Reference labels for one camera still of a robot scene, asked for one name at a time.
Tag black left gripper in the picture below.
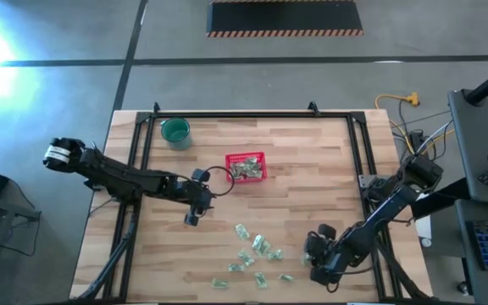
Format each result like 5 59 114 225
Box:
180 169 216 226

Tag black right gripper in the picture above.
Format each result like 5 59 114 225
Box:
304 223 351 286

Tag red plastic mesh basket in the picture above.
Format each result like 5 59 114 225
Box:
225 151 269 185

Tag green mug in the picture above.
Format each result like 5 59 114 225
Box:
160 116 193 152

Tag white paper sheet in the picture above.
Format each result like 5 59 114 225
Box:
413 213 434 241

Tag black desk support bar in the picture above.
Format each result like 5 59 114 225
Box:
410 177 476 221

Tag black power strip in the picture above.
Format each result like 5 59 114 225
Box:
408 130 430 157

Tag black hazard-striped floor mat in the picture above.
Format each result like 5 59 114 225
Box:
205 0 365 39

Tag black left camera cable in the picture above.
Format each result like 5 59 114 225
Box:
204 164 236 197

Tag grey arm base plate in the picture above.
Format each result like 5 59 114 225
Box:
358 173 381 191

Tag white cable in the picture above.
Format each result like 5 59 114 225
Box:
411 119 455 158

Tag yellow extension cord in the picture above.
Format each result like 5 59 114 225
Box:
374 91 457 157

